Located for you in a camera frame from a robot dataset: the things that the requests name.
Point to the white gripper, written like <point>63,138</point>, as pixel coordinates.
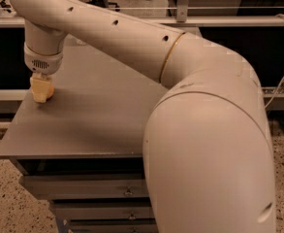
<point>44,63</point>

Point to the orange fruit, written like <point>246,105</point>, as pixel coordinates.
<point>51,91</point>

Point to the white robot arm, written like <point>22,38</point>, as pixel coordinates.
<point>207,151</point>

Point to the grey drawer cabinet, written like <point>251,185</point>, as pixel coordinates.
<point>93,124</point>

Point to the top grey drawer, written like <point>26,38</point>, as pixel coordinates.
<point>72,187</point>

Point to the grey drawer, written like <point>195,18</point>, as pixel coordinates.
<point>72,187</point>
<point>113,210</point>
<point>114,226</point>

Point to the middle grey drawer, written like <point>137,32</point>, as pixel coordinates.
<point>113,210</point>

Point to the bottom grey drawer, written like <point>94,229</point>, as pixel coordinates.
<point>114,226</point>

